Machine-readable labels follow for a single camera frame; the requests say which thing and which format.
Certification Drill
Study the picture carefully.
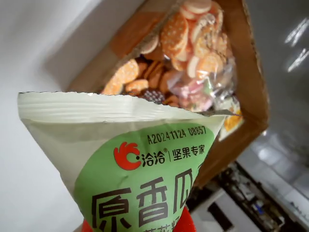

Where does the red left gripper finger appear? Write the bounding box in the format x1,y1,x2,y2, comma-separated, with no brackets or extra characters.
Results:
81,218,97,232

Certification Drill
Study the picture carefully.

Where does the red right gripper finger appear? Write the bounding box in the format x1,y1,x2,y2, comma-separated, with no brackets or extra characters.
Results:
180,206,198,232

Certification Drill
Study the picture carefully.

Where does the green white sunflower seed packet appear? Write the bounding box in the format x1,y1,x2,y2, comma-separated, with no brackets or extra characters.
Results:
17,90,232,232

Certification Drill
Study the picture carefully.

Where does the yellow snack packet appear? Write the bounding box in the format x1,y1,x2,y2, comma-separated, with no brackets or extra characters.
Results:
218,96,244,142

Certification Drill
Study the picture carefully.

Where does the clear bag of pink candies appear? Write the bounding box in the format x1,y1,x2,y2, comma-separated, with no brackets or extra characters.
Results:
168,72,218,112

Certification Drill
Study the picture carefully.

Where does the brown cardboard box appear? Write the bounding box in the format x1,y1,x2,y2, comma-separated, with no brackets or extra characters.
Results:
65,0,270,188

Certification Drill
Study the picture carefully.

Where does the clear bag of round biscuits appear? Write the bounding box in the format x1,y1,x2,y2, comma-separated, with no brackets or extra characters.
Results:
101,0,237,114

